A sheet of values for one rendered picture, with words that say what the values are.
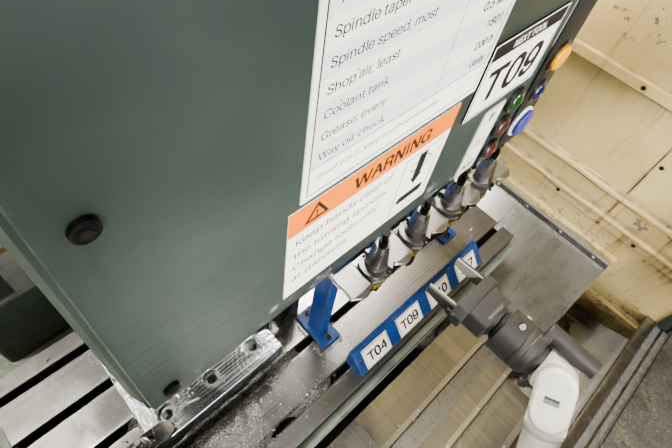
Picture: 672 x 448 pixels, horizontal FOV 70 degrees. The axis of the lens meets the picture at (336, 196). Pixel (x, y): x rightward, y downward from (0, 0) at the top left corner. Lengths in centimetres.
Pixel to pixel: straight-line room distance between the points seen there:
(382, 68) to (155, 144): 11
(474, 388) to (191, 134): 128
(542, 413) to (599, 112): 74
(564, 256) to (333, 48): 141
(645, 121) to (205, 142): 120
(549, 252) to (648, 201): 31
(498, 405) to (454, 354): 17
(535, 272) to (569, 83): 55
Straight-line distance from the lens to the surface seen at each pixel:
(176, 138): 17
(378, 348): 113
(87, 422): 116
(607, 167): 141
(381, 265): 86
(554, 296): 154
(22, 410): 121
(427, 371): 135
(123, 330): 25
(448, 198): 97
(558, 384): 91
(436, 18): 25
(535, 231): 157
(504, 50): 36
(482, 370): 144
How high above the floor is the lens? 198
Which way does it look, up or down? 53 degrees down
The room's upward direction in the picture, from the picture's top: 11 degrees clockwise
